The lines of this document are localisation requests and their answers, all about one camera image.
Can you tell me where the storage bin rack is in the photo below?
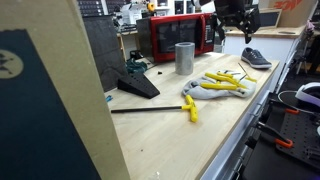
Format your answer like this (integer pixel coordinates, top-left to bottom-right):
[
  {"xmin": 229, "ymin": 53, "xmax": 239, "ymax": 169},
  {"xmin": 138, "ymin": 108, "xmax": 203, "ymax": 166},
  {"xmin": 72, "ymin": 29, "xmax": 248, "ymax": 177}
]
[{"xmin": 76, "ymin": 0, "xmax": 128, "ymax": 18}]

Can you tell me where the thin yellow T-handle hex key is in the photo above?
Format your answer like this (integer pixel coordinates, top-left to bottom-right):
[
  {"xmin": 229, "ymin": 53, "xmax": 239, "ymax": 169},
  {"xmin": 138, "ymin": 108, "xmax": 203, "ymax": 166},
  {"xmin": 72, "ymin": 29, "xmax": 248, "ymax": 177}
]
[{"xmin": 237, "ymin": 62, "xmax": 258, "ymax": 84}]

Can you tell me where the red and black microwave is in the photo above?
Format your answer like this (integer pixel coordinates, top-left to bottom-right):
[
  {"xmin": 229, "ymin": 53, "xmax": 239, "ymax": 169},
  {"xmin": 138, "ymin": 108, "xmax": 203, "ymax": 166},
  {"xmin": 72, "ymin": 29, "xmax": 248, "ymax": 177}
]
[{"xmin": 136, "ymin": 12, "xmax": 218, "ymax": 64}]

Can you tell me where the grey canvas sneaker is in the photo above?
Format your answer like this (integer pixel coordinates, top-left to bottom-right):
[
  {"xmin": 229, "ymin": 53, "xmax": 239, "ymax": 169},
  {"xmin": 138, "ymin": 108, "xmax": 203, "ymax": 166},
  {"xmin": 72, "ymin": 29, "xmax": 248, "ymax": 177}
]
[{"xmin": 240, "ymin": 46, "xmax": 273, "ymax": 70}]

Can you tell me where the white side table wooden top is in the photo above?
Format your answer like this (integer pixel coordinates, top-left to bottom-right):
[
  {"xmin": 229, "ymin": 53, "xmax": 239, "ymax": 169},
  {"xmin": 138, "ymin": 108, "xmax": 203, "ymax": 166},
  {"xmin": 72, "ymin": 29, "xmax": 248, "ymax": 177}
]
[{"xmin": 222, "ymin": 25, "xmax": 308, "ymax": 88}]

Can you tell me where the framed blackboard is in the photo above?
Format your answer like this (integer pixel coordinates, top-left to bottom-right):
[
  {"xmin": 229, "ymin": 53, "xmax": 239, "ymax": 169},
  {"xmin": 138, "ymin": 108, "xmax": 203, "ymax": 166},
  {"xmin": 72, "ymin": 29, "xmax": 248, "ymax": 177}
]
[{"xmin": 258, "ymin": 7, "xmax": 283, "ymax": 30}]

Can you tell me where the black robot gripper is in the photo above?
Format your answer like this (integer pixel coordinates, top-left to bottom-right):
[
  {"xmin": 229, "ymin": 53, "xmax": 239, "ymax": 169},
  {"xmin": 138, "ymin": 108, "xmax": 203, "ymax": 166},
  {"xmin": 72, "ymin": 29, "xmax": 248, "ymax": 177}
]
[{"xmin": 212, "ymin": 0, "xmax": 263, "ymax": 45}]

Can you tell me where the teal cable bundle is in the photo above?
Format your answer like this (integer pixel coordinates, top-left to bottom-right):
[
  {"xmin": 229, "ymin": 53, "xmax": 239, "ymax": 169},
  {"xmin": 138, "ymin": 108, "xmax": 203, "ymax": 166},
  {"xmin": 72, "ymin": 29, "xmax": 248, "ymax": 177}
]
[{"xmin": 125, "ymin": 57, "xmax": 149, "ymax": 75}]

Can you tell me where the cardboard box red print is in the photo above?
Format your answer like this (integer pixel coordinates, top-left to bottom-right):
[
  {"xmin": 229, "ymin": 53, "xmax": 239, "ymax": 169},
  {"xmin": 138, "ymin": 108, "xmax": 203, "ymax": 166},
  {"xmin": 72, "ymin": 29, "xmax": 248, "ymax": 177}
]
[{"xmin": 267, "ymin": 0, "xmax": 318, "ymax": 28}]

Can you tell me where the orange-handled black clamp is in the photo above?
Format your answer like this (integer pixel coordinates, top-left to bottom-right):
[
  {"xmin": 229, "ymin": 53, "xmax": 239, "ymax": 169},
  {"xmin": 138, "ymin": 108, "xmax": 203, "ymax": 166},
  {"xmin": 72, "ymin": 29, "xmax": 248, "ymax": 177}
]
[
  {"xmin": 254, "ymin": 121, "xmax": 295, "ymax": 150},
  {"xmin": 283, "ymin": 106, "xmax": 302, "ymax": 116}
]

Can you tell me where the black wedge hex key stand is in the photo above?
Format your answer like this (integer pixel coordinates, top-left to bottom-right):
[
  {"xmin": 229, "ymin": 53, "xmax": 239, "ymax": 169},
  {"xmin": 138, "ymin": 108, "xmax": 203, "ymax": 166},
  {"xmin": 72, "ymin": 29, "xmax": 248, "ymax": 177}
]
[{"xmin": 116, "ymin": 71, "xmax": 161, "ymax": 100}]

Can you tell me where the aluminium hollow cylinder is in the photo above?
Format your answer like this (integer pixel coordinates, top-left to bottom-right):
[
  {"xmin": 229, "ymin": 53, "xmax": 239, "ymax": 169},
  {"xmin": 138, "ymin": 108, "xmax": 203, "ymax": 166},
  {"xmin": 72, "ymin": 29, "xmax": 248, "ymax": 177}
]
[{"xmin": 174, "ymin": 41, "xmax": 196, "ymax": 76}]

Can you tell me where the white cable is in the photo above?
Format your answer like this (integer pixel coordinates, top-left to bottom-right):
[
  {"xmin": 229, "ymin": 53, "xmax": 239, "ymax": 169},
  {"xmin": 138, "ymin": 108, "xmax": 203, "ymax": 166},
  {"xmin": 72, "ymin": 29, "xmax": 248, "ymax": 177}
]
[{"xmin": 277, "ymin": 89, "xmax": 301, "ymax": 103}]

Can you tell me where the white machine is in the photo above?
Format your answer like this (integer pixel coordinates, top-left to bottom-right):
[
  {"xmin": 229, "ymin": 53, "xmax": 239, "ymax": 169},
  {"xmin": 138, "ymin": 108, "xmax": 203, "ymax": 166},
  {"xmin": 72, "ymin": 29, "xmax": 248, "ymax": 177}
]
[{"xmin": 119, "ymin": 2, "xmax": 145, "ymax": 27}]

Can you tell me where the black perforated mounting platform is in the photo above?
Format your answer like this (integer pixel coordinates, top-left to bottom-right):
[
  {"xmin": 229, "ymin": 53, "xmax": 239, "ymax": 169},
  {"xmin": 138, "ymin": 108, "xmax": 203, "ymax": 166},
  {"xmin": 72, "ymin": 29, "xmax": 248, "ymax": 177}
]
[{"xmin": 242, "ymin": 99, "xmax": 320, "ymax": 180}]

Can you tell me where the dark grey mesh panel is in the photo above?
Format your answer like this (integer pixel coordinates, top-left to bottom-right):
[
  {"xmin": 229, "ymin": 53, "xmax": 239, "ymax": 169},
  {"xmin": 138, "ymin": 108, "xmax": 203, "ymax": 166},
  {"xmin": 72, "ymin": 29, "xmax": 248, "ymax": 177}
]
[{"xmin": 82, "ymin": 14, "xmax": 130, "ymax": 93}]

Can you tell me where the grey crumpled cloth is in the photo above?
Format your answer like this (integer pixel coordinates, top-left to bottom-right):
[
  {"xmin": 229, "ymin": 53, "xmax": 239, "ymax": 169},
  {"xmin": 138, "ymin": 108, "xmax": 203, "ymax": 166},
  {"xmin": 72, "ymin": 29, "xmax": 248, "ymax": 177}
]
[{"xmin": 181, "ymin": 74, "xmax": 258, "ymax": 101}]

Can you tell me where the black tripod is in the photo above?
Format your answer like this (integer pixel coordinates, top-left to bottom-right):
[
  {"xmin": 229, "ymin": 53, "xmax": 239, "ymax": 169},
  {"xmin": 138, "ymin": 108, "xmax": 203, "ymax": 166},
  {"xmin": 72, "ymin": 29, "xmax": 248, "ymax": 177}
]
[{"xmin": 295, "ymin": 19, "xmax": 317, "ymax": 75}]

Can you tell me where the large yellow T-handle hex key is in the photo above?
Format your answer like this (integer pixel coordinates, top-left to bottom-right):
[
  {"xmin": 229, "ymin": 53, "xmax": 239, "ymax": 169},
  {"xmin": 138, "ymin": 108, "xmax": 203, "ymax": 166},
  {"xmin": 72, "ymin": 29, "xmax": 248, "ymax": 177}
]
[{"xmin": 110, "ymin": 94, "xmax": 200, "ymax": 124}]

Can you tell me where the large cardboard box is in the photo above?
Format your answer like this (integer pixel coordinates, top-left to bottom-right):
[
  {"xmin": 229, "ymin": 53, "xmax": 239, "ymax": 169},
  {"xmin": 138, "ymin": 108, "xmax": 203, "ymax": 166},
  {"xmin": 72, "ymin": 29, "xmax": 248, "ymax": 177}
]
[{"xmin": 0, "ymin": 0, "xmax": 131, "ymax": 180}]

